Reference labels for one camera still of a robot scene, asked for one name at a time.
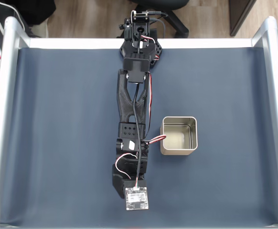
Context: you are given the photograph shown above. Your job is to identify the square metal tin container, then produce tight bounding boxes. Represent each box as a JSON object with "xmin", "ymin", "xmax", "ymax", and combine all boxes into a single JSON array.
[{"xmin": 159, "ymin": 116, "xmax": 198, "ymax": 156}]

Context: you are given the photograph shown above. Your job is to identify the red white black servo wire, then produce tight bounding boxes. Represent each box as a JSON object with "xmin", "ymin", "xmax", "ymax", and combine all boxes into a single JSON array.
[
  {"xmin": 142, "ymin": 73, "xmax": 168, "ymax": 146},
  {"xmin": 115, "ymin": 152, "xmax": 139, "ymax": 181}
]

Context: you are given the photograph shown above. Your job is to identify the bare camera circuit board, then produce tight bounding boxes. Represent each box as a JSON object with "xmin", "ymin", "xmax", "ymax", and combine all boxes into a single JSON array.
[{"xmin": 125, "ymin": 186, "xmax": 150, "ymax": 211}]

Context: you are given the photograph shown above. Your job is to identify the silver metal cart frame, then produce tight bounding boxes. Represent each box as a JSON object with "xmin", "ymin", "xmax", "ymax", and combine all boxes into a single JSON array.
[{"xmin": 0, "ymin": 16, "xmax": 278, "ymax": 229}]

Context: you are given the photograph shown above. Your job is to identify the white cable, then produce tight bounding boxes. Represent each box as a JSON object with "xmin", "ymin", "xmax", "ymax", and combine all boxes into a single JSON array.
[{"xmin": 0, "ymin": 0, "xmax": 26, "ymax": 31}]

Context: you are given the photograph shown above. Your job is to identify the black bag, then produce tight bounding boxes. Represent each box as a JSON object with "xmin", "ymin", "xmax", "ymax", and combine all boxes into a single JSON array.
[{"xmin": 0, "ymin": 0, "xmax": 56, "ymax": 39}]

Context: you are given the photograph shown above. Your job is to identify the grey power cable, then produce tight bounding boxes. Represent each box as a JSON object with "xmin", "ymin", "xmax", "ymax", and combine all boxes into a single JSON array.
[{"xmin": 147, "ymin": 10, "xmax": 169, "ymax": 39}]

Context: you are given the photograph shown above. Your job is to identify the black camera cable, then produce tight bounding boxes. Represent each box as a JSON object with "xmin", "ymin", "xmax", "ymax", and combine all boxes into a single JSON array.
[{"xmin": 132, "ymin": 27, "xmax": 146, "ymax": 190}]

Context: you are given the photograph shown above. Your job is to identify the dark blue mat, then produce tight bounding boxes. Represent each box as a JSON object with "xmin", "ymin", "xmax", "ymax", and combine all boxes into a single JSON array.
[{"xmin": 0, "ymin": 46, "xmax": 278, "ymax": 227}]

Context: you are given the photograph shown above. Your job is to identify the black office chair base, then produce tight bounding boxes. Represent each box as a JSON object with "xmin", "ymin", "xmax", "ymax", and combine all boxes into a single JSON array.
[{"xmin": 131, "ymin": 0, "xmax": 190, "ymax": 39}]

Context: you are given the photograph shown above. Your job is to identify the dark cabinet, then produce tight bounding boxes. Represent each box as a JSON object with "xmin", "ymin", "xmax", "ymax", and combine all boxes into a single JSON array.
[{"xmin": 229, "ymin": 0, "xmax": 258, "ymax": 37}]

